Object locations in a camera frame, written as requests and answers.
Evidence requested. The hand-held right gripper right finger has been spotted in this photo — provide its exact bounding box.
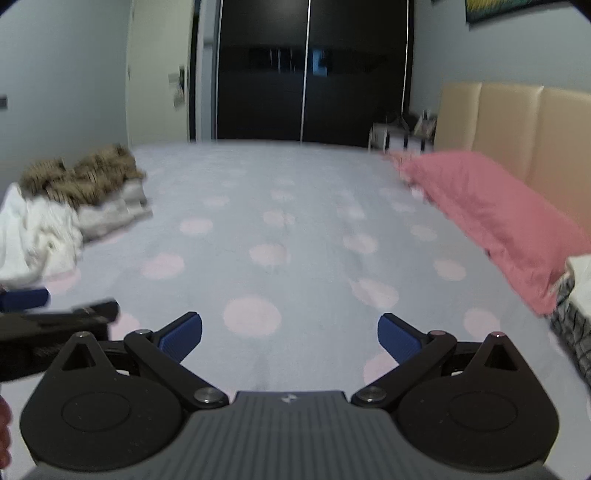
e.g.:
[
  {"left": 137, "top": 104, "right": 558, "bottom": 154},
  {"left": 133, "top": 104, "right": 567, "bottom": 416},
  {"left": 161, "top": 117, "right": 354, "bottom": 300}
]
[{"left": 352, "top": 313, "right": 541, "bottom": 409}]

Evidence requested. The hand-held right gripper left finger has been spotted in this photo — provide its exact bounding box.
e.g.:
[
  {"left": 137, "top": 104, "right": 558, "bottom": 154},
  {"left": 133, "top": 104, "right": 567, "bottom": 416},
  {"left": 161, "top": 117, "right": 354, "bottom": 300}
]
[{"left": 46, "top": 311, "right": 229, "bottom": 409}]

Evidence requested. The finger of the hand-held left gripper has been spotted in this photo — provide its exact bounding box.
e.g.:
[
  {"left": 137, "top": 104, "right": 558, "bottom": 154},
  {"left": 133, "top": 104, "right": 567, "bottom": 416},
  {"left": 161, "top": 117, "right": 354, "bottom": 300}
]
[
  {"left": 0, "top": 299, "right": 120, "bottom": 384},
  {"left": 0, "top": 288, "right": 51, "bottom": 313}
]

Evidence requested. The white muslin cloth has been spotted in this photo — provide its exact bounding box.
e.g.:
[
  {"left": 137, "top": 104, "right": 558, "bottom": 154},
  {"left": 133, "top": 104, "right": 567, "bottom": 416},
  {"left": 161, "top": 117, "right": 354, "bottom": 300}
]
[{"left": 0, "top": 182, "right": 84, "bottom": 288}]

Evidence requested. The person's left hand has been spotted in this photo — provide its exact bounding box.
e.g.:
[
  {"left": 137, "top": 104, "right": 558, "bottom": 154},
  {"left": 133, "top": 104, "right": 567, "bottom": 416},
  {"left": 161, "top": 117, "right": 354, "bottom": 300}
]
[{"left": 0, "top": 396, "right": 13, "bottom": 468}]

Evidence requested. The grey-white fleece cloth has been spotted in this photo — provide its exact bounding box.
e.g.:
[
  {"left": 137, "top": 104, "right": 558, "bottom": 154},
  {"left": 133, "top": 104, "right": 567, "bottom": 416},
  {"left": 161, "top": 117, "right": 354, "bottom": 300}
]
[{"left": 76, "top": 180, "right": 154, "bottom": 241}]

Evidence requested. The brown striped garment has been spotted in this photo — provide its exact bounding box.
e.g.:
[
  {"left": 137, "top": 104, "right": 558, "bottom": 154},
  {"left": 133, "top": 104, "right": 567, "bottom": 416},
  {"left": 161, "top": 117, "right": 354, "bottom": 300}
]
[{"left": 21, "top": 144, "right": 147, "bottom": 208}]

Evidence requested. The pink pillow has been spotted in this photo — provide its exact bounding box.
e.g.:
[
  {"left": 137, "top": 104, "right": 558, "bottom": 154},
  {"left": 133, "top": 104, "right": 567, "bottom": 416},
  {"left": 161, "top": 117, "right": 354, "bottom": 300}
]
[{"left": 385, "top": 150, "right": 591, "bottom": 317}]

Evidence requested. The bed with pink-dotted sheet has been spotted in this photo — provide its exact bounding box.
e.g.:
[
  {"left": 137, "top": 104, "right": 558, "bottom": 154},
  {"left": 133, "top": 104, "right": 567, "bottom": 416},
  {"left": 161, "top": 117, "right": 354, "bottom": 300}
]
[{"left": 0, "top": 140, "right": 591, "bottom": 480}]

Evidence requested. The cluttered bedside table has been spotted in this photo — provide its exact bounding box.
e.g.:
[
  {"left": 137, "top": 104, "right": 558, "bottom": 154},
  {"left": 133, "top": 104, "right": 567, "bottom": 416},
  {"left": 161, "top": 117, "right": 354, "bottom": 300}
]
[{"left": 368, "top": 109, "right": 439, "bottom": 154}]

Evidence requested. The beige padded headboard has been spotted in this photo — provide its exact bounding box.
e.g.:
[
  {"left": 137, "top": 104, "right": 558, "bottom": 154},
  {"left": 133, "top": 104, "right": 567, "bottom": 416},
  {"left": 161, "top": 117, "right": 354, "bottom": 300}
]
[{"left": 434, "top": 82, "right": 591, "bottom": 232}]

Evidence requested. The cream door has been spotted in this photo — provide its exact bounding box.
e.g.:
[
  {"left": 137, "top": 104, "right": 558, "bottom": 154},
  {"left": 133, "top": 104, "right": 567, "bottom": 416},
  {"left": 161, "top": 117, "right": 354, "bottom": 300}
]
[{"left": 124, "top": 0, "right": 198, "bottom": 149}]

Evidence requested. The black sliding wardrobe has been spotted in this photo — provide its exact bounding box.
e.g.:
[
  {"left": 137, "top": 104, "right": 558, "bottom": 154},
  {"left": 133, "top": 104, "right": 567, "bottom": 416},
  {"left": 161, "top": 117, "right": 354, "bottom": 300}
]
[{"left": 215, "top": 0, "right": 416, "bottom": 149}]

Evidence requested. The door handle with hanging tags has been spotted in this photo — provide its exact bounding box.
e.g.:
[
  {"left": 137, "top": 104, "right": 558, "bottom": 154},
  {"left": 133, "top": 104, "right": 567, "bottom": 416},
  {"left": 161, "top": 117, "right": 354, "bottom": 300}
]
[{"left": 167, "top": 66, "right": 187, "bottom": 110}]

